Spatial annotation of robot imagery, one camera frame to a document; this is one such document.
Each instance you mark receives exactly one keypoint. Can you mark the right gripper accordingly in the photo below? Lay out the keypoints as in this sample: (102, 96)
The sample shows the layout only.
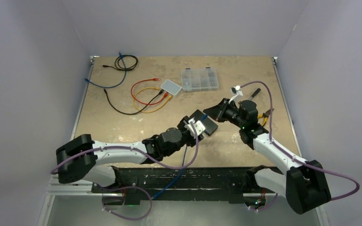
(218, 112)

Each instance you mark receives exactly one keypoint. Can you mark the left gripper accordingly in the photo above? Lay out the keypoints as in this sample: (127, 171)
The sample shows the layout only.
(181, 126)

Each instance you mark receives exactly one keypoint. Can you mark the black rectangular box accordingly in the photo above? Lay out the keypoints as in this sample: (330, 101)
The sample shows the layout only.
(209, 124)

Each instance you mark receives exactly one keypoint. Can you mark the white network switch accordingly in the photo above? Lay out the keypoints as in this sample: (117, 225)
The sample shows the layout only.
(171, 87)

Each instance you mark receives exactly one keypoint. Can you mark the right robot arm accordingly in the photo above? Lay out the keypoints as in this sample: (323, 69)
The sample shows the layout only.
(301, 182)

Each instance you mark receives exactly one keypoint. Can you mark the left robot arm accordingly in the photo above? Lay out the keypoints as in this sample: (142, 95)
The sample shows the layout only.
(86, 159)

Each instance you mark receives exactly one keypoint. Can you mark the hammer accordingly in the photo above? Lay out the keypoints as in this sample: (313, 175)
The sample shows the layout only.
(254, 93)

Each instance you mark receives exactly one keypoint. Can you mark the clear plastic organizer box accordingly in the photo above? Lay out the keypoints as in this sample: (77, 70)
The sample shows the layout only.
(204, 79)

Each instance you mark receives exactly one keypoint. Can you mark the black mounting base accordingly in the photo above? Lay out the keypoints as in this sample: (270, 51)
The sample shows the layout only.
(225, 184)

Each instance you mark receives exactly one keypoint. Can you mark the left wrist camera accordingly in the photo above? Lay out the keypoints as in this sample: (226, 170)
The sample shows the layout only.
(195, 127)

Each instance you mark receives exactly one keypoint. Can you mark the yellow handled pliers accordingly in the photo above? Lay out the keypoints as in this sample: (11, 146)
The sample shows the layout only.
(265, 116)

